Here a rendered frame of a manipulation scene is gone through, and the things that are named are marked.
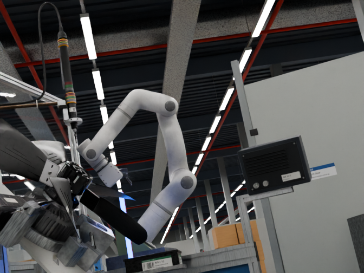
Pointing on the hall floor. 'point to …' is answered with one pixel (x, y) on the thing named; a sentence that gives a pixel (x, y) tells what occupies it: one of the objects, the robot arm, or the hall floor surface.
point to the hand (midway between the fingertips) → (123, 189)
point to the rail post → (255, 267)
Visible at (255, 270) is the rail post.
